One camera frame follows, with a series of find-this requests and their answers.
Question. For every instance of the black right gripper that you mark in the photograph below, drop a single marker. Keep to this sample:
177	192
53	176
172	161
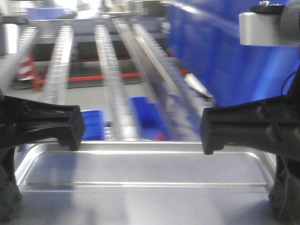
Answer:
271	125

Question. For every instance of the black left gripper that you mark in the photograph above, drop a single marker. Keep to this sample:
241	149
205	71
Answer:
25	121

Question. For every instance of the small silver ribbed tray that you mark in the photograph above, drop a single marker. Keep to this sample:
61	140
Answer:
144	183

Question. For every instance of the red white striped barrier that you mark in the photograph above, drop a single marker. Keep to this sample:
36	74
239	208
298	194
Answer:
27	70

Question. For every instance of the roller track left of divider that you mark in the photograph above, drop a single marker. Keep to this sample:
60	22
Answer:
123	123

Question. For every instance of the blue bin below rollers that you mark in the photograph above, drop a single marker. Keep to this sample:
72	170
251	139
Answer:
150	123

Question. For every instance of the large blue plastic crate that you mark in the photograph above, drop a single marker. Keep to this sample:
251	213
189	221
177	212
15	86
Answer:
204	36

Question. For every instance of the blue bin on far table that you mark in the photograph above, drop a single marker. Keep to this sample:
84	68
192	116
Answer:
45	13

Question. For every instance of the red steel frame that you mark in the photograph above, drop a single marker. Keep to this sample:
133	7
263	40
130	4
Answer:
91	73

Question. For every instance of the steel divider rail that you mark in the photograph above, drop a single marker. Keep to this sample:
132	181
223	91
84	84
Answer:
160	86

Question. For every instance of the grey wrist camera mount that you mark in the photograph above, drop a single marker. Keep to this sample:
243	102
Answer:
271	24

